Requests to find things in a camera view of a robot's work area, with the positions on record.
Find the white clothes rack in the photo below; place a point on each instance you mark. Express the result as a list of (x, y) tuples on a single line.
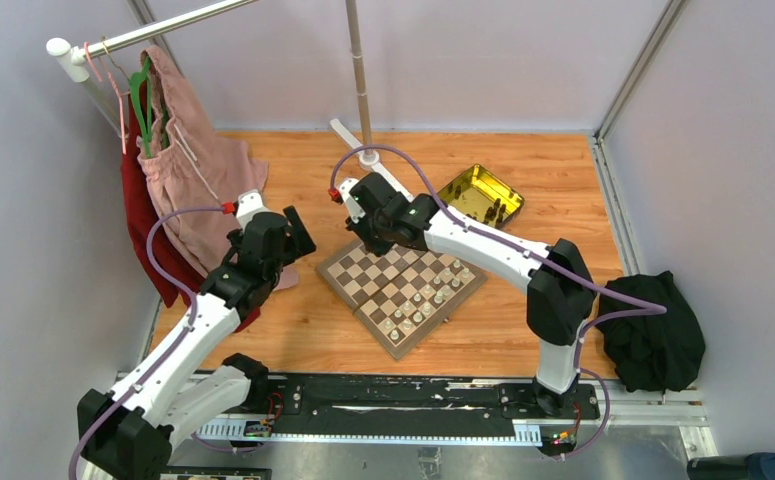
[(75, 60)]

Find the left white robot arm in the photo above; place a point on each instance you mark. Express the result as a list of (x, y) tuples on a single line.
[(131, 431)]

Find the green clothes hanger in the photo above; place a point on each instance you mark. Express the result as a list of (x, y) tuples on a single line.
[(149, 108)]

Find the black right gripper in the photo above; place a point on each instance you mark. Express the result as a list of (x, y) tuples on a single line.
[(359, 227)]

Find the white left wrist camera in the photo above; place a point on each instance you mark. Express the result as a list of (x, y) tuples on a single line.
[(249, 204)]

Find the black crumpled cloth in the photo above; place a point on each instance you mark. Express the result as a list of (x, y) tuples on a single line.
[(654, 353)]

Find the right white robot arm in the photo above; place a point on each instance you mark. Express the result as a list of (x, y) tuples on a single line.
[(553, 278)]

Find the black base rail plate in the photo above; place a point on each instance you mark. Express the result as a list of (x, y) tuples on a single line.
[(412, 409)]

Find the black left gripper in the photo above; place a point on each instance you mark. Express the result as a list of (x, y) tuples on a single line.
[(302, 241)]

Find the yellow metal tin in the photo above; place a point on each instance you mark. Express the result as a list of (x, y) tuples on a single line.
[(484, 197)]

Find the pink hanging garment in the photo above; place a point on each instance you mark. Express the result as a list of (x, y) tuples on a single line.
[(189, 165)]

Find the wooden chess board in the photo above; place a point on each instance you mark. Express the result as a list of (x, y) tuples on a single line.
[(403, 295)]

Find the red hanging garment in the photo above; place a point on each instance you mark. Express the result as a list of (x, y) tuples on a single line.
[(171, 275)]

